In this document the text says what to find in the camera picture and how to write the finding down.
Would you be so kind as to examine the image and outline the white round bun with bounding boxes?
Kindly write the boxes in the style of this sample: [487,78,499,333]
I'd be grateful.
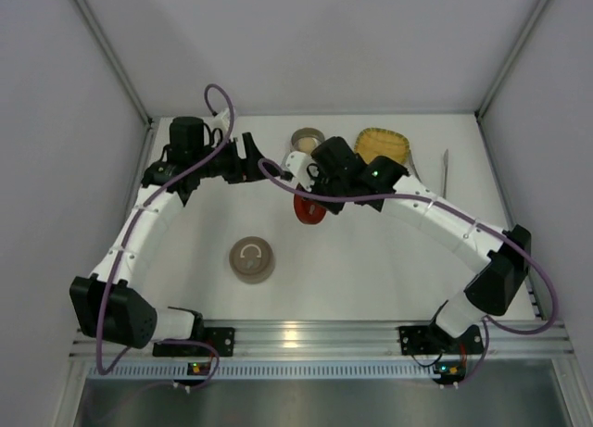
[296,137,318,154]

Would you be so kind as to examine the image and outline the red round lid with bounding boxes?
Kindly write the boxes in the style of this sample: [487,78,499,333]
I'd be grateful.
[293,195,327,225]

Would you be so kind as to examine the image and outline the brown round lid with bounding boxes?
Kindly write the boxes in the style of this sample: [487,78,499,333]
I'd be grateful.
[229,236,275,267]

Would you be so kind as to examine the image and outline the steel food tongs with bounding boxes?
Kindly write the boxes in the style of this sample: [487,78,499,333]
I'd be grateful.
[408,149,449,199]

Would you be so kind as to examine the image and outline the tan steel lunch bowl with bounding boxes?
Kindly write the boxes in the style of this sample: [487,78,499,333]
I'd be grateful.
[231,259,275,284]

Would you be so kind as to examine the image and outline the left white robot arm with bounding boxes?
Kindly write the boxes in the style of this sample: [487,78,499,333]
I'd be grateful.
[69,117,263,349]

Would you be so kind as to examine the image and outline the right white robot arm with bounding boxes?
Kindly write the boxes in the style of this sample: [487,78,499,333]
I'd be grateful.
[288,137,531,348]

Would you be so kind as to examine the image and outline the red steel lunch bowl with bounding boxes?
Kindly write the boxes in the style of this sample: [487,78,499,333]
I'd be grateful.
[290,127,325,155]

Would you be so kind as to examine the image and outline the bamboo woven tray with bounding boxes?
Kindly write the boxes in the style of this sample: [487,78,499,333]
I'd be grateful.
[354,128,410,165]

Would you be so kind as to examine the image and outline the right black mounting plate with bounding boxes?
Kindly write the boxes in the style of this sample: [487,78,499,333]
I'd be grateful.
[397,324,484,356]

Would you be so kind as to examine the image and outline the black mounting plate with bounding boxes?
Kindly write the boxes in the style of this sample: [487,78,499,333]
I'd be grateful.
[397,324,484,356]
[152,327,235,358]

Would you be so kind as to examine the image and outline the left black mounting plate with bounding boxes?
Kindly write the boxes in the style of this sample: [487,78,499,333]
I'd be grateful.
[152,327,235,358]

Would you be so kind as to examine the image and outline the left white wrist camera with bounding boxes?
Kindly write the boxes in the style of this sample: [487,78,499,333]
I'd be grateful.
[209,107,235,133]

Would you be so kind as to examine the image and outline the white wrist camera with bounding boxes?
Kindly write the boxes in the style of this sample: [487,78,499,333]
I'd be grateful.
[209,107,235,133]
[284,151,319,192]

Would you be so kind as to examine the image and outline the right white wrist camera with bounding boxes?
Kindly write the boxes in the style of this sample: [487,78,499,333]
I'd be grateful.
[284,151,319,192]

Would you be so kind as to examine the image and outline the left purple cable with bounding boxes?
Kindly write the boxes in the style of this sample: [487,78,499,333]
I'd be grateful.
[95,83,236,391]

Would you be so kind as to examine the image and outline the purple cable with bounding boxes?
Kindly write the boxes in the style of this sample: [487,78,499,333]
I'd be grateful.
[258,157,560,391]
[95,83,236,391]

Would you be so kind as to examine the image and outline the left aluminium frame post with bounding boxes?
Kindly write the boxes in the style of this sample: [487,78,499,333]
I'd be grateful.
[59,0,157,178]

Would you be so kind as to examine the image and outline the aluminium frame post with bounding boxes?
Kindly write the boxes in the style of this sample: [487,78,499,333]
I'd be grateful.
[59,0,157,178]
[474,0,553,128]

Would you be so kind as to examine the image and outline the right aluminium frame post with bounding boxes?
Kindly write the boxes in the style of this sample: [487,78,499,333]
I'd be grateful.
[474,0,553,128]

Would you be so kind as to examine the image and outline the grey slotted cable duct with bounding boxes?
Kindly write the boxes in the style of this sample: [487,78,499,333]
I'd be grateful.
[87,360,436,381]

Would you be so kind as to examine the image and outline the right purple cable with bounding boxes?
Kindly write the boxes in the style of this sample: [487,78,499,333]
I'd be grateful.
[258,157,560,391]

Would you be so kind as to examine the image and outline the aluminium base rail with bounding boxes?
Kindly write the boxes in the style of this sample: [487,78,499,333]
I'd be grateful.
[69,319,574,358]

